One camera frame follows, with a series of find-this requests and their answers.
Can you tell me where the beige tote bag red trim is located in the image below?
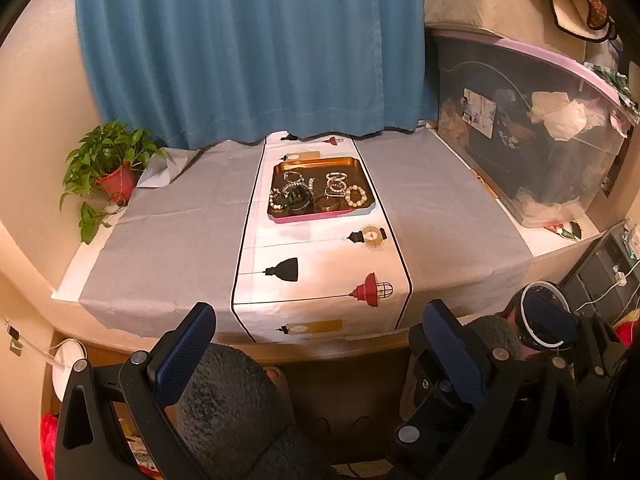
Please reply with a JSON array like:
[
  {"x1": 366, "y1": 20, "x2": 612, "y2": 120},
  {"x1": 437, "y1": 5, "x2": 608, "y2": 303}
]
[{"x1": 530, "y1": 0, "x2": 619, "y2": 45}]

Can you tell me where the black shelf unit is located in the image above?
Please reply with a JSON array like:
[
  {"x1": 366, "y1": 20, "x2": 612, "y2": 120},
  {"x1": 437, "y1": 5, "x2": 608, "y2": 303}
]
[{"x1": 564, "y1": 230, "x2": 640, "y2": 322}]

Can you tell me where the green patterned cloth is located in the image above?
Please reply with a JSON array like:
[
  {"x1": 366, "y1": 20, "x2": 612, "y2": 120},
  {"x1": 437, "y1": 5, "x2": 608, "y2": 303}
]
[{"x1": 584, "y1": 62, "x2": 640, "y2": 127}]

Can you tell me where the white lamp-print table runner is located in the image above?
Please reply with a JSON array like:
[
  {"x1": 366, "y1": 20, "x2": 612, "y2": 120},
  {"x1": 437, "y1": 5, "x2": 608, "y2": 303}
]
[{"x1": 230, "y1": 132, "x2": 413, "y2": 346}]

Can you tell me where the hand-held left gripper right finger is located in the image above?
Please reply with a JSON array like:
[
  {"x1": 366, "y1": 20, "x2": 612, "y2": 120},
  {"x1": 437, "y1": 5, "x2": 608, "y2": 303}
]
[{"x1": 422, "y1": 300, "x2": 601, "y2": 480}]

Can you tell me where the blue curtain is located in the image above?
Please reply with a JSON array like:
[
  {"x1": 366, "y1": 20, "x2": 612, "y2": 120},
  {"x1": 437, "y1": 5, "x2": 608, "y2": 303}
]
[{"x1": 75, "y1": 0, "x2": 440, "y2": 152}]

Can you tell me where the grey tablecloth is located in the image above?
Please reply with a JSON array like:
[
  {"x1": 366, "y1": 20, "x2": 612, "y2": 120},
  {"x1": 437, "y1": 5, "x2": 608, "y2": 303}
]
[{"x1": 77, "y1": 132, "x2": 533, "y2": 337}]

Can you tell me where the orange metal tray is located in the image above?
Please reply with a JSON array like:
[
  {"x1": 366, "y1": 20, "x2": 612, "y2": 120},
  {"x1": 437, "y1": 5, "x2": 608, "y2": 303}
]
[{"x1": 267, "y1": 156, "x2": 376, "y2": 225}]

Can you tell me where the red green packet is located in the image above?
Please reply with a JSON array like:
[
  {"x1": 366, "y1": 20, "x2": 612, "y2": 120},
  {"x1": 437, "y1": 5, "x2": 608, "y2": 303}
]
[{"x1": 544, "y1": 220, "x2": 584, "y2": 242}]

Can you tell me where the white cable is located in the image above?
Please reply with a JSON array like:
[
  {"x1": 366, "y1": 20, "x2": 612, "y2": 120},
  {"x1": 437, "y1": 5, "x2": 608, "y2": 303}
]
[{"x1": 0, "y1": 316, "x2": 67, "y2": 372}]

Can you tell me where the potted green plant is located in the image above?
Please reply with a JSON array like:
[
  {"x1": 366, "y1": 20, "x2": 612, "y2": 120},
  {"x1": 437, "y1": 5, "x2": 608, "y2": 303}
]
[{"x1": 60, "y1": 120, "x2": 173, "y2": 246}]

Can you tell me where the clear plastic storage bin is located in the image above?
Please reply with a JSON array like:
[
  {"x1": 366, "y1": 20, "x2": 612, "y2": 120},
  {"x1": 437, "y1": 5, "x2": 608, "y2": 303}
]
[{"x1": 432, "y1": 30, "x2": 635, "y2": 229}]

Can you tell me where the white round lamp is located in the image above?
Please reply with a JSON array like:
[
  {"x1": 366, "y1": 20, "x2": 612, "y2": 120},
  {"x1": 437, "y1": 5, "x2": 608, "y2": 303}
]
[{"x1": 51, "y1": 339, "x2": 89, "y2": 402}]

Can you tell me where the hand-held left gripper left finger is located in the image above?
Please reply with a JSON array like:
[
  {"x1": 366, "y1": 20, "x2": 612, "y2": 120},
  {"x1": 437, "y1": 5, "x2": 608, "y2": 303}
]
[{"x1": 52, "y1": 302, "x2": 217, "y2": 480}]

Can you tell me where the black wristband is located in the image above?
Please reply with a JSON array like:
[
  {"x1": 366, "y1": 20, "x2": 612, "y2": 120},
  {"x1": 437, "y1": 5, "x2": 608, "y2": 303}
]
[{"x1": 285, "y1": 187, "x2": 314, "y2": 212}]

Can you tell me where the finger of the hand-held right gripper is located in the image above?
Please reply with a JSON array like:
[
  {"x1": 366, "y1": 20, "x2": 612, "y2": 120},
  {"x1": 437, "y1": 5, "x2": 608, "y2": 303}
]
[
  {"x1": 392, "y1": 325, "x2": 478, "y2": 461},
  {"x1": 525, "y1": 291, "x2": 618, "y2": 378}
]

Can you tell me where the person's left leg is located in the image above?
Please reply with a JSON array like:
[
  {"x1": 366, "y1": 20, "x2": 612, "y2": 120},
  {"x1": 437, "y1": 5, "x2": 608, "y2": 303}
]
[{"x1": 175, "y1": 342, "x2": 343, "y2": 480}]

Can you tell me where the round black fan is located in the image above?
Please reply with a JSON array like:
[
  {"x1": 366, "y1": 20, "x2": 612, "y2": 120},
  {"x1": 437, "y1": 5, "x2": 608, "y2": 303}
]
[{"x1": 519, "y1": 282, "x2": 572, "y2": 352}]

